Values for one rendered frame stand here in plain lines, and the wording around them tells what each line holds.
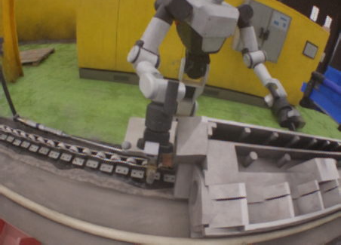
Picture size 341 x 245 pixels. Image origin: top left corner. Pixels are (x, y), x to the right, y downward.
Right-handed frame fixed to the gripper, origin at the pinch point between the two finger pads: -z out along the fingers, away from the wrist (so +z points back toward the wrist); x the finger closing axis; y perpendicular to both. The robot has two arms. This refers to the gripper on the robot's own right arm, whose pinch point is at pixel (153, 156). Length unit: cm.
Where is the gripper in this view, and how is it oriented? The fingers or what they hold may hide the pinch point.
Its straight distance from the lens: 59.4
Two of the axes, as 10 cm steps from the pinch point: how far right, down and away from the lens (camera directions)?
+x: 9.9, 1.5, 0.6
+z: 1.6, -9.6, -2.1
